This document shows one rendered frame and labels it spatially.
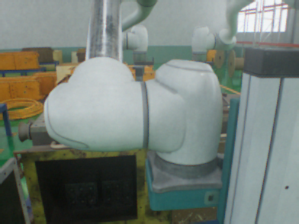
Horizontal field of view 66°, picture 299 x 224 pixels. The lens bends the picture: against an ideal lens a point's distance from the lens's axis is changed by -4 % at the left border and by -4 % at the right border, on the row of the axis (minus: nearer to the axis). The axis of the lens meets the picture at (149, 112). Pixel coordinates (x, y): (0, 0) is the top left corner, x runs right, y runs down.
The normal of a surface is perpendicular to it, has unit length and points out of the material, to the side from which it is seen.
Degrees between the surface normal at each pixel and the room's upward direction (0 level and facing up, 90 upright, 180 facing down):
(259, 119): 90
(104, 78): 34
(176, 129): 91
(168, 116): 84
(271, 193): 90
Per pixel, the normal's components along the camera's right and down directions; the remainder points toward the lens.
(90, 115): 0.06, -0.03
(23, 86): 0.21, 0.30
